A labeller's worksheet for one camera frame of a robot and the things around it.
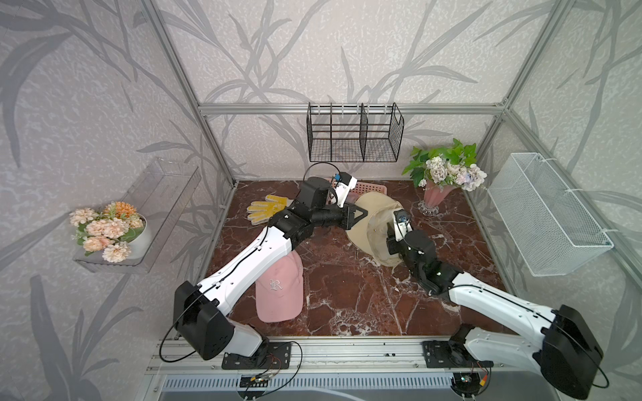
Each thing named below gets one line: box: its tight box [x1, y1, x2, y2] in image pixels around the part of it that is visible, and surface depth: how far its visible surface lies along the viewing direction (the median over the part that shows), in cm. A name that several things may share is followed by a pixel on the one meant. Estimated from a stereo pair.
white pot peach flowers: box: [69, 201, 148, 264], surface depth 51 cm
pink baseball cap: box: [254, 249, 305, 323], surface depth 84 cm
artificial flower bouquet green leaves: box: [402, 137, 488, 192], surface depth 88 cm
